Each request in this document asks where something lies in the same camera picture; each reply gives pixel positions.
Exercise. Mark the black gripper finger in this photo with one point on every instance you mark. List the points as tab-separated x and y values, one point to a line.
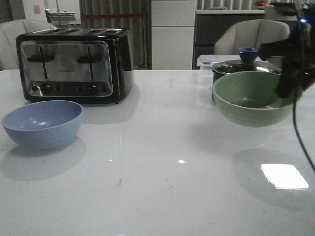
288	85

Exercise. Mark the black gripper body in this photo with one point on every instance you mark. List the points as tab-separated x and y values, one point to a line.
300	45

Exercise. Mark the green bowl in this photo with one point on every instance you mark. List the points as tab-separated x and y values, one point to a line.
257	117

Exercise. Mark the blue bowl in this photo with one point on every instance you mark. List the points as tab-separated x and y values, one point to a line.
44	125

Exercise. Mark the glass pot lid purple knob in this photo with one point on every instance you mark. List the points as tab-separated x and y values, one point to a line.
247	62

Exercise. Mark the grey armchair on right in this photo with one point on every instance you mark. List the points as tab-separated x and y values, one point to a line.
250	34

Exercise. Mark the grey armchair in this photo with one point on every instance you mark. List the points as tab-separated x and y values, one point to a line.
250	34
9	31

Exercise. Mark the fruit plate on counter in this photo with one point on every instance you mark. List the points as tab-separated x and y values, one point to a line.
260	4

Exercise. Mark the dark blue saucepan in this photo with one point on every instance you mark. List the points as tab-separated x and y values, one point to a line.
216	73

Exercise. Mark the clear plastic food container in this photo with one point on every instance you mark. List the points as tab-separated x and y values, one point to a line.
207	61

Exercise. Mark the dark grey counter cabinet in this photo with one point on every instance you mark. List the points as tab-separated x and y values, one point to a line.
210	25

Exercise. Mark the white refrigerator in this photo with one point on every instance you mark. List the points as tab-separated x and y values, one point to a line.
172	34

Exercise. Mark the black and steel toaster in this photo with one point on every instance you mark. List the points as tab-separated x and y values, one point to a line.
93	66

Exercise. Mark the grey armchair on left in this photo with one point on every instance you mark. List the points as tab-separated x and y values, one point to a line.
9	31

